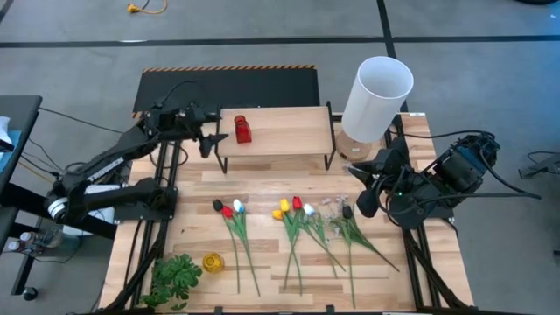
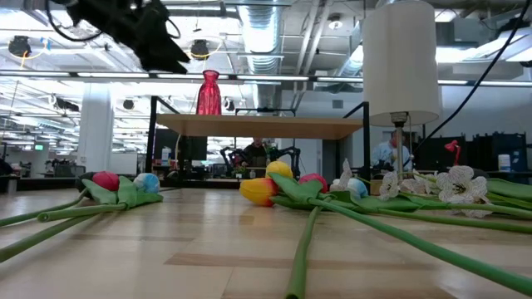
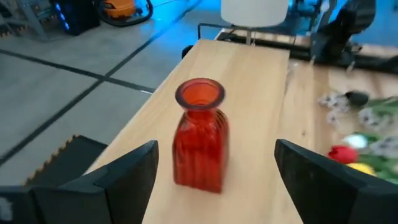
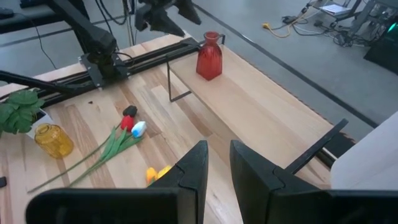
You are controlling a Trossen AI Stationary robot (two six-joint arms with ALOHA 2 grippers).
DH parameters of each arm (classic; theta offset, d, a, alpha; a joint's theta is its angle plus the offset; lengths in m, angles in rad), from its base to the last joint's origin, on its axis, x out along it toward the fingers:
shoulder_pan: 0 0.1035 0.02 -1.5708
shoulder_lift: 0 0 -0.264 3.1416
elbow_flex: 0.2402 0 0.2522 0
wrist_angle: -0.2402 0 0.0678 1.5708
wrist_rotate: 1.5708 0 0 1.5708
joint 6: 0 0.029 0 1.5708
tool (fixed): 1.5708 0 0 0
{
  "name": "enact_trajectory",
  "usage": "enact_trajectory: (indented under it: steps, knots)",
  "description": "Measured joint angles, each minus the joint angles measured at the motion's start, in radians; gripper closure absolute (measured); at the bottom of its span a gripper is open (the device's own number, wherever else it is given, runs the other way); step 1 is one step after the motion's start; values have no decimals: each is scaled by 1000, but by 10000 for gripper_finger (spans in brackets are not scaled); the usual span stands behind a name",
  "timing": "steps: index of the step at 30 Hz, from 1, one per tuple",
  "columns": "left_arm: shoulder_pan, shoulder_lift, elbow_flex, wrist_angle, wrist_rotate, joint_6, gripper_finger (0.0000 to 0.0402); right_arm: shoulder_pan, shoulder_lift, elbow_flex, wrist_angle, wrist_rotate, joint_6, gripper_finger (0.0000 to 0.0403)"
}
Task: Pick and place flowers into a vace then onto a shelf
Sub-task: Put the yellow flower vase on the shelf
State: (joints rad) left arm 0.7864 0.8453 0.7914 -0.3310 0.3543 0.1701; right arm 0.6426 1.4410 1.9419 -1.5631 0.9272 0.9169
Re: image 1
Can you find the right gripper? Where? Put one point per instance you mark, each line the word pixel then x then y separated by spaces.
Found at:
pixel 407 199

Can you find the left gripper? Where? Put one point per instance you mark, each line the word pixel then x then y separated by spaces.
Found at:
pixel 189 124

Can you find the red glass vase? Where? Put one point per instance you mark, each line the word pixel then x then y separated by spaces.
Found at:
pixel 242 129

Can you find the white blossom grass spray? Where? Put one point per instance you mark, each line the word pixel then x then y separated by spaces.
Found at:
pixel 339 227

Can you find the red artificial tulip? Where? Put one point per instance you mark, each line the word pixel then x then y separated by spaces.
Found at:
pixel 297 202
pixel 226 212

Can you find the yellow glass vase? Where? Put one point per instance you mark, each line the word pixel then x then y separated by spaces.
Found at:
pixel 213 262

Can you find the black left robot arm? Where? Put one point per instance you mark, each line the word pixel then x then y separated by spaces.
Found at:
pixel 109 155

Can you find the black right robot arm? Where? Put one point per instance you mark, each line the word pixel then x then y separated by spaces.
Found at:
pixel 459 168

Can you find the black hazard-striped floor mat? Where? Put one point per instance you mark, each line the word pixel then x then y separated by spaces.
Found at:
pixel 245 87

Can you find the white and blue artificial tulip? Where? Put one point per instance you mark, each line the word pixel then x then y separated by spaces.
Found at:
pixel 238 205

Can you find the white cardboard box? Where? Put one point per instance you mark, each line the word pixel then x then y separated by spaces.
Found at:
pixel 105 213

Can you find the green leafy potted plant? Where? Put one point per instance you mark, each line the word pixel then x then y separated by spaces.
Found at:
pixel 172 275

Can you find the black desk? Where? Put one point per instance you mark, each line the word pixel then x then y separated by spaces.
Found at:
pixel 22 109

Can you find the blue cloth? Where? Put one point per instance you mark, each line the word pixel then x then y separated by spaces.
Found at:
pixel 6 159

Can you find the small white-capped bottle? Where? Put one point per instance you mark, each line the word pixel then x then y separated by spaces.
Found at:
pixel 26 236
pixel 13 245

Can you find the wooden shelf with black frame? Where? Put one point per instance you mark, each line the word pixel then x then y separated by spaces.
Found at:
pixel 284 131

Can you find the black aluminium mounting frame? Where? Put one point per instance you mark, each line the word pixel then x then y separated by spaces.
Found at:
pixel 146 262
pixel 420 271

